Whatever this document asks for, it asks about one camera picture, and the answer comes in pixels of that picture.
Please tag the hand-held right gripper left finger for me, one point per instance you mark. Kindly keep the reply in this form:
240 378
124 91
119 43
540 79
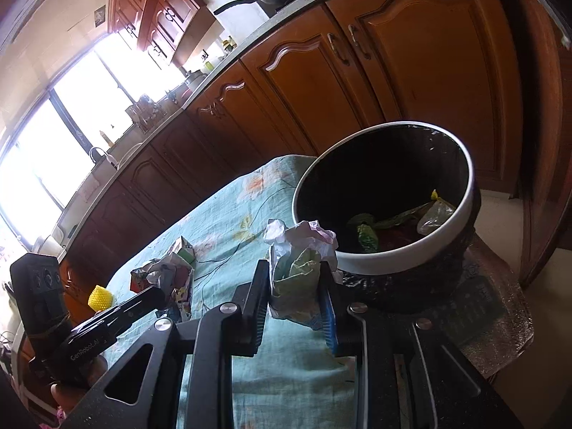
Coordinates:
261 308

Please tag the yellow foam fruit net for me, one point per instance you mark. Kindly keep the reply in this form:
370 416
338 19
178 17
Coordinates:
99 298

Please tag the person's left hand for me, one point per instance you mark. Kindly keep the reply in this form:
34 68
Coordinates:
73 395

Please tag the yellow green snack bag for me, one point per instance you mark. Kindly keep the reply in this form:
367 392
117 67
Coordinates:
295 286

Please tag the wooden cabinets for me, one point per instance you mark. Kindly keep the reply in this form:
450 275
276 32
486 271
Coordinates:
357 76
152 13

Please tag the kitchen window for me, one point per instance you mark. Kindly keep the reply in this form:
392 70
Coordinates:
67 143

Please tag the wooden upper cabinets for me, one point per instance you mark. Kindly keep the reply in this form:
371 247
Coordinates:
152 13

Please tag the green wrapper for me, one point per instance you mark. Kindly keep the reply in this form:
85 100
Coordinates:
366 234

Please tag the kitchen faucet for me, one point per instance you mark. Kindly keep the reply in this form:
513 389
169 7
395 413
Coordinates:
102 156

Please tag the speckled kitchen countertop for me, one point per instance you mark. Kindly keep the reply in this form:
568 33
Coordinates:
223 60

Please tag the teal floral tablecloth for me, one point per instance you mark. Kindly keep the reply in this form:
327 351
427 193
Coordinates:
232 232

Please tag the white rimmed trash bin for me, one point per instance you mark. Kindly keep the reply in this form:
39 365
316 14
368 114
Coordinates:
388 214

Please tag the clear plastic wrapper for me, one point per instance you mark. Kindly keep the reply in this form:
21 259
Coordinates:
435 212

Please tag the crumpled grey blue paper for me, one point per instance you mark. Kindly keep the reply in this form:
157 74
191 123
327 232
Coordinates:
161 272

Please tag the seasoning bottle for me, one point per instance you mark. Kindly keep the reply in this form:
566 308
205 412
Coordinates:
228 44
209 65

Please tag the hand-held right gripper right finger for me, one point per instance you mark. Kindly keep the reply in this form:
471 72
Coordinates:
328 319

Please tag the white tissue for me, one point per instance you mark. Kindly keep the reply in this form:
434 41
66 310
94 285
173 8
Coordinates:
304 237

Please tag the plastic covered stool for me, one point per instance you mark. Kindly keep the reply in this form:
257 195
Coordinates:
487 313

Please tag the dish rack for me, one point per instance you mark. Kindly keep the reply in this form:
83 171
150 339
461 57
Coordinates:
143 111

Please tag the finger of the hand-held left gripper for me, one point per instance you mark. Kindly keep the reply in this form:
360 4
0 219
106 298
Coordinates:
134 308

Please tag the white jug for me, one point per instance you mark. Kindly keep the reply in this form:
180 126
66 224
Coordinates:
47 245

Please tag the wooden lower cabinets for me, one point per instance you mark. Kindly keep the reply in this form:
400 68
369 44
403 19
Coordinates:
357 76

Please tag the red snack wrapper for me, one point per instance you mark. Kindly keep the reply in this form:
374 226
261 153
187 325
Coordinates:
139 282

